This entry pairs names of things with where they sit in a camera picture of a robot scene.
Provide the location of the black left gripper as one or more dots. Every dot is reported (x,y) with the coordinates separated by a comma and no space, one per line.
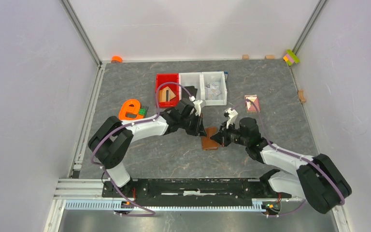
(199,130)

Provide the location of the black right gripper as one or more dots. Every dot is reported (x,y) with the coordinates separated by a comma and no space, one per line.
(221,136)

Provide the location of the dark grey credit card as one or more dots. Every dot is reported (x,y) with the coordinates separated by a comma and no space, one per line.
(191,91)

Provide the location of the brown leather card holder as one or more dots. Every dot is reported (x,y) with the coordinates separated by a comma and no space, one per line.
(207,142)

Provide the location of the white diamond credit card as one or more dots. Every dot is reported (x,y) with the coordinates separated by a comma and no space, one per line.
(212,90)

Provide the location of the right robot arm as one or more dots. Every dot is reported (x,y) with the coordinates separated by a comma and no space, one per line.
(315,179)

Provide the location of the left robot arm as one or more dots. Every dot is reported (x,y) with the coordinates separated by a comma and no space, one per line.
(112,140)

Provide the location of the playing card box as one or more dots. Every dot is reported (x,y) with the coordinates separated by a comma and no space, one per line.
(252,103)

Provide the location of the cards in red bin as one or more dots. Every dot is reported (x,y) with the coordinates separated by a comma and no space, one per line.
(166,94)

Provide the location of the cards in white bin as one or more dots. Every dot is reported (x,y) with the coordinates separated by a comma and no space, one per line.
(214,98)

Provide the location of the green toy block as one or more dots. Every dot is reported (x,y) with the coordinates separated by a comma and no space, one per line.
(142,111)

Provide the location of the white plastic bin left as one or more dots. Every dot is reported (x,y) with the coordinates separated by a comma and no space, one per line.
(191,79)

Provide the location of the white plastic bin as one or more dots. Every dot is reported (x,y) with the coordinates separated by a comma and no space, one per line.
(191,79)
(218,79)

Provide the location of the white plastic bin right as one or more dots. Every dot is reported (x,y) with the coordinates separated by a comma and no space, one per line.
(218,79)

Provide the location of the red plastic bin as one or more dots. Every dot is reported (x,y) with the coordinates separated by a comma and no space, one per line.
(167,79)

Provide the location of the orange tape dispenser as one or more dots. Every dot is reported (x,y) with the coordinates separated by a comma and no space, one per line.
(130,110)

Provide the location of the wooden arch block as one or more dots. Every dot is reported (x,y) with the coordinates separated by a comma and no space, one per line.
(301,96)

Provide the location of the colourful toy block stack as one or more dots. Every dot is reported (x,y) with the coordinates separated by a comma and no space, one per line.
(290,58)

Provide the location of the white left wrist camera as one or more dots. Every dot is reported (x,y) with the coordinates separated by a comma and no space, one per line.
(198,105)

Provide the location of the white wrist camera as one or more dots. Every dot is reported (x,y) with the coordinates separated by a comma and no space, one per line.
(231,115)
(198,105)

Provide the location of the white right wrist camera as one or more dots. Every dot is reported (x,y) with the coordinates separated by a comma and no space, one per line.
(231,115)

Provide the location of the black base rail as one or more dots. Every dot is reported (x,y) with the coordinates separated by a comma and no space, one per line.
(199,191)

